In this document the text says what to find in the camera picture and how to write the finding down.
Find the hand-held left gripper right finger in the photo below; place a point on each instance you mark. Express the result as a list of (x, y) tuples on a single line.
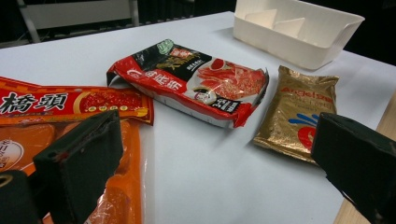
[(355, 155)]

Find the red and black soup packet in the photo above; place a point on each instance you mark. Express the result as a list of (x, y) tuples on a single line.
[(193, 84)]

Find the gold foil packet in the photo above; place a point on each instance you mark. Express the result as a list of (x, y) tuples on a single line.
[(295, 105)]

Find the white plastic basket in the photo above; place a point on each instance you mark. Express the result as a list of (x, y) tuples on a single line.
[(289, 43)]

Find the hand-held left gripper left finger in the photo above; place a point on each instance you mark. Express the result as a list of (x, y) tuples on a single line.
[(77, 158)]

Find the white metal desk frame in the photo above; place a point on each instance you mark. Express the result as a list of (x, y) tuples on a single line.
[(77, 12)]

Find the orange sauce packet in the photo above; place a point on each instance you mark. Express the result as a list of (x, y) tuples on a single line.
[(93, 102)]

